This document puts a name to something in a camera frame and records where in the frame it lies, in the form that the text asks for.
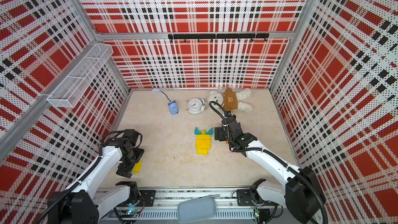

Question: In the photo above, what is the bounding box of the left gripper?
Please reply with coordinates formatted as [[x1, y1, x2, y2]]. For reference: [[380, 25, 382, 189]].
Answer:
[[116, 147, 144, 177]]

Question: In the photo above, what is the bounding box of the teal triangle block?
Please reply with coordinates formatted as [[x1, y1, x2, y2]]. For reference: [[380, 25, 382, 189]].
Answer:
[[194, 128, 201, 135], [206, 128, 214, 135]]

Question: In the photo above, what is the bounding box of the yellow long block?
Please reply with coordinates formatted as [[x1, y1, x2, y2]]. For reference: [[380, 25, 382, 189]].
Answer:
[[197, 134, 211, 140], [196, 140, 211, 145], [195, 143, 211, 149]]

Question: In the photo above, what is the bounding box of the small yellow block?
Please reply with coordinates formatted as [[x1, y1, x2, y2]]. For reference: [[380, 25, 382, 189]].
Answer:
[[197, 149, 208, 155]]

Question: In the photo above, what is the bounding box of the yellow long block top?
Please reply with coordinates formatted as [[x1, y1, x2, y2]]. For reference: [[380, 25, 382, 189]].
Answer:
[[196, 140, 211, 145]]

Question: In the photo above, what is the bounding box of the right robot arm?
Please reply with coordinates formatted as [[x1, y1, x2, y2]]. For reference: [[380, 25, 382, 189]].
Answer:
[[209, 101, 329, 224]]

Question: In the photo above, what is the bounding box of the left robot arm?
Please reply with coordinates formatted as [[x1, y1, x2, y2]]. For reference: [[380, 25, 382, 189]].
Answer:
[[35, 129, 146, 224]]

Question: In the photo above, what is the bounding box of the white teddy bear brown hoodie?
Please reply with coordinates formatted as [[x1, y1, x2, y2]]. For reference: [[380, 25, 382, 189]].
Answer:
[[207, 87, 253, 113]]

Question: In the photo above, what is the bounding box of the white alarm clock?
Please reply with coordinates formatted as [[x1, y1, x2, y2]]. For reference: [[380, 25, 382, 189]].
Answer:
[[187, 98, 206, 115]]

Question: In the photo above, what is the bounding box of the grey pouch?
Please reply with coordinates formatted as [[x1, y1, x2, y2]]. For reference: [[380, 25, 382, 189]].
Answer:
[[177, 196, 217, 224]]

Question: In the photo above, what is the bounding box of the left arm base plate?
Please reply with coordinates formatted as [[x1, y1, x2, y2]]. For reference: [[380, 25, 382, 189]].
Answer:
[[135, 189, 156, 208]]

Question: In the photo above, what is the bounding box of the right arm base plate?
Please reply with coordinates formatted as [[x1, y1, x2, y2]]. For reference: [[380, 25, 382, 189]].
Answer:
[[236, 189, 276, 207]]

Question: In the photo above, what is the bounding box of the white wire basket shelf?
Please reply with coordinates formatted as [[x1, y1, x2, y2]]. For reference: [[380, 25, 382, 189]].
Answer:
[[47, 44, 113, 108]]

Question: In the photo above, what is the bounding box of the black hook rail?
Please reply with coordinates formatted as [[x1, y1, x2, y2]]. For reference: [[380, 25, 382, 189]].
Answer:
[[168, 33, 269, 41]]

